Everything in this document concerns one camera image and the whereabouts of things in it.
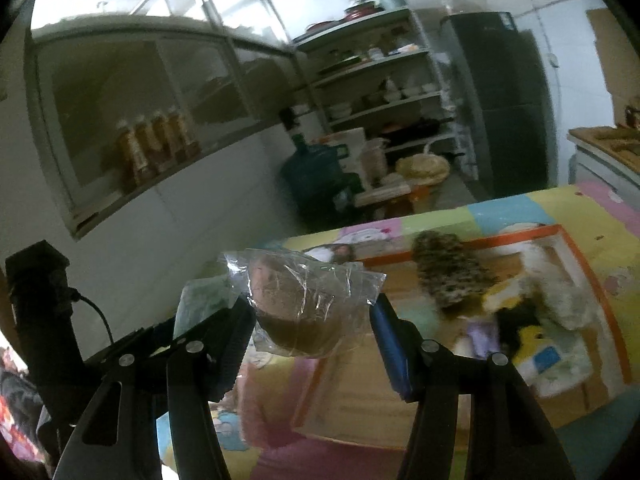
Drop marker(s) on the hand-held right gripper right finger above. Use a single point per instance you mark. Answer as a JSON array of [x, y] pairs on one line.
[[395, 355]]

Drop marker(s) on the round woven basket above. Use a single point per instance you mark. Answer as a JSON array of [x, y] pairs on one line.
[[422, 167]]

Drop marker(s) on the white sack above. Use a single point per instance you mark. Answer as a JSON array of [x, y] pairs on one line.
[[376, 162]]

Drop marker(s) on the red pot with lid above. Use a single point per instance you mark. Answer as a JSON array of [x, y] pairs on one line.
[[361, 11]]

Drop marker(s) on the white labelled soft pack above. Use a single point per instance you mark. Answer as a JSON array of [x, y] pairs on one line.
[[555, 365]]

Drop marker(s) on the cardboard wall sheets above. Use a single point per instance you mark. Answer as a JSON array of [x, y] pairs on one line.
[[615, 60]]

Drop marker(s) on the black wok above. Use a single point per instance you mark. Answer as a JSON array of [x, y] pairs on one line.
[[415, 131]]

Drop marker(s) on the green water jug with pump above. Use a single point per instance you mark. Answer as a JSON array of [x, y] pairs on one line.
[[312, 172]]

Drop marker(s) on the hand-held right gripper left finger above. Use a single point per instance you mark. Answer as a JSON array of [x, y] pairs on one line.
[[232, 340]]

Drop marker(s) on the purple plush item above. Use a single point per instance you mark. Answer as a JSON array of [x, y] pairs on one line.
[[480, 340]]

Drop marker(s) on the black soft item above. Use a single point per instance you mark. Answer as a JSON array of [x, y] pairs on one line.
[[515, 325]]

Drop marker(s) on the cardboard box with orange rim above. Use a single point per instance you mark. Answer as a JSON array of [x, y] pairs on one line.
[[360, 385]]

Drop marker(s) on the kitchen counter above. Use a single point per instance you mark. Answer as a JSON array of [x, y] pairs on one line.
[[605, 160]]

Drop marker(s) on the glass sliding window frame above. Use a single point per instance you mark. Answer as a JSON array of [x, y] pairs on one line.
[[125, 85]]

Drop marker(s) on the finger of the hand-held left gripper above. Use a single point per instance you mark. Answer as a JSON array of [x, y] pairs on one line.
[[145, 342]]

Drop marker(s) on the rolled pale mat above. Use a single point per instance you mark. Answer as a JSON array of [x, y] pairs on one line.
[[382, 194]]

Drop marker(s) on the orange stool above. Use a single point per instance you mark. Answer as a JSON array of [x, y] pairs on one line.
[[412, 200]]

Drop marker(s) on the person's printed clothing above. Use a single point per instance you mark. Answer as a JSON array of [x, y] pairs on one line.
[[20, 400]]

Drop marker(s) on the colourful printed mat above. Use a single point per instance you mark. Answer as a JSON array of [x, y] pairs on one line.
[[440, 215]]

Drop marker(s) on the white shelf rack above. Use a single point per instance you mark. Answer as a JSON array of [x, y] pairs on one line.
[[370, 67]]

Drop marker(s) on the glass jar with orange lid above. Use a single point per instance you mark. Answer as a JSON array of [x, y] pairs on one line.
[[445, 1]]

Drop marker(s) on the white plush rabbit toy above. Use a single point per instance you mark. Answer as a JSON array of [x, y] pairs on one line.
[[565, 290]]

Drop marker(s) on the leopard print cloth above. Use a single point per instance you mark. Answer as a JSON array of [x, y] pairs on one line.
[[450, 270]]

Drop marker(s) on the dark grey fridge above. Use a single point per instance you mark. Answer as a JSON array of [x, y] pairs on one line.
[[500, 110]]

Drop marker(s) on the clear bag with brown bread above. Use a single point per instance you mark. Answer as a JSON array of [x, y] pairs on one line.
[[295, 310]]

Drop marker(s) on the yellow packet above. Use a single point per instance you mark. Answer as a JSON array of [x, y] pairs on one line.
[[532, 340]]

